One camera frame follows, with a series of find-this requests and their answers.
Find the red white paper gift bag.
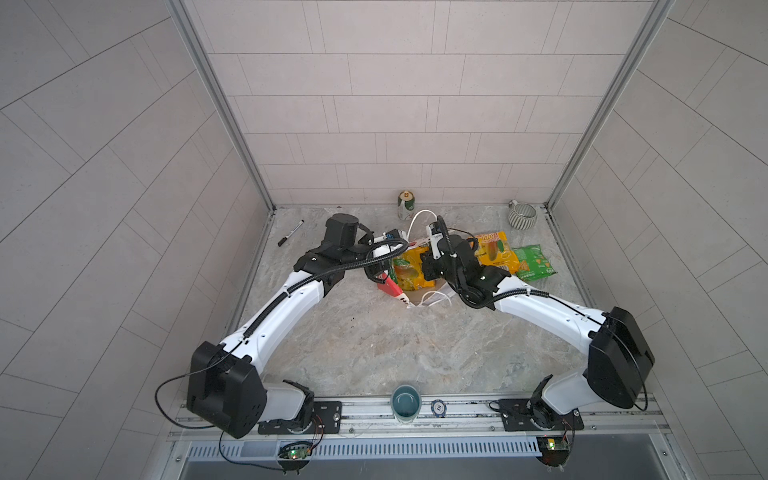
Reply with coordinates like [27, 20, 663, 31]
[375, 208, 458, 310]

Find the yellow snack packet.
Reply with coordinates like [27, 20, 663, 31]
[475, 231, 520, 275]
[391, 245, 436, 291]

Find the green snack packet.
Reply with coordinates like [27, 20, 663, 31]
[513, 244, 557, 282]

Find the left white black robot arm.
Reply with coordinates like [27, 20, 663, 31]
[184, 213, 409, 439]

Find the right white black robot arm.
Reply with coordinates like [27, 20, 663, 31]
[421, 233, 655, 430]

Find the green white drink can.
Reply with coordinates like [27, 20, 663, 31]
[397, 190, 415, 221]

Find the striped ceramic mug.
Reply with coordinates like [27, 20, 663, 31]
[507, 200, 538, 231]

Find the black marker pen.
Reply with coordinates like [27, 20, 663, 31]
[277, 219, 305, 247]

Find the blue white poker chip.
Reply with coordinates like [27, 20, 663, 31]
[430, 399, 447, 418]

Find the right circuit board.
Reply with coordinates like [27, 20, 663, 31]
[536, 436, 571, 468]

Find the circuit board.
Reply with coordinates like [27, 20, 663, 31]
[536, 436, 571, 468]
[277, 441, 313, 474]

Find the left circuit board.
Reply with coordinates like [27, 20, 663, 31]
[277, 441, 313, 474]

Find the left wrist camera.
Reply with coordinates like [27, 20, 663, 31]
[373, 229, 406, 257]

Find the aluminium rail frame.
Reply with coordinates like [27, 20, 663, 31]
[163, 393, 693, 479]

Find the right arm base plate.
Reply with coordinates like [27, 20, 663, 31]
[489, 398, 584, 433]

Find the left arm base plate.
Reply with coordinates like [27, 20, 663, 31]
[257, 401, 343, 435]

